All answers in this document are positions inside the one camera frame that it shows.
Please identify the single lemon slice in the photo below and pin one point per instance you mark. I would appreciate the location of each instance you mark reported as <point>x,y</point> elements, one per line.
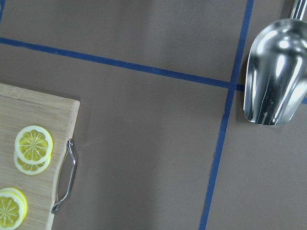
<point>13,208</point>

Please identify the bamboo cutting board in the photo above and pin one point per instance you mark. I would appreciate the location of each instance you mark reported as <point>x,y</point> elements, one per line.
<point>20,108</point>

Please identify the lower stacked lemon slice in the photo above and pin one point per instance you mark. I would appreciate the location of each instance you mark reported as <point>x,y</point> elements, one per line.
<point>30,169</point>

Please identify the steel scoop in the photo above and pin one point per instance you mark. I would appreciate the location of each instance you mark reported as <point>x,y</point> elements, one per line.
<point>276,77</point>

